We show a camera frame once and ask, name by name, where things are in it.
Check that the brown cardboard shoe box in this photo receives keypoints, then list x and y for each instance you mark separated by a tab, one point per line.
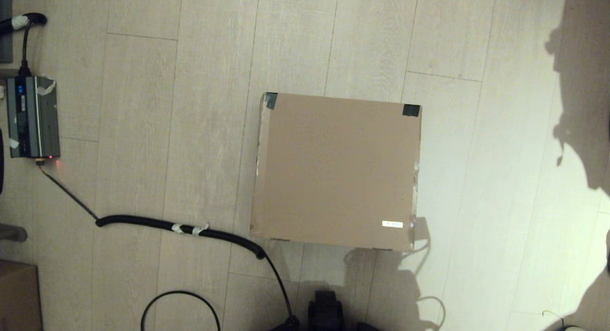
333	169

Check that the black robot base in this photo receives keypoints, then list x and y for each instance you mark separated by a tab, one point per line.
326	312

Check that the grey power inverter box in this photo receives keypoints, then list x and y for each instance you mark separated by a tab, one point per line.
33	116

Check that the grey furniture foot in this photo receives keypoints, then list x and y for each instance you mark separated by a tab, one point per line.
12	233

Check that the grey beige chunky sneaker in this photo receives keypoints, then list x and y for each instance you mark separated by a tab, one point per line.
572	329

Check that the plain brown cardboard carton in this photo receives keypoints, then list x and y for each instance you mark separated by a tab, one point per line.
19	297

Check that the dark grey panel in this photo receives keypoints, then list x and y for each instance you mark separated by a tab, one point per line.
5	26

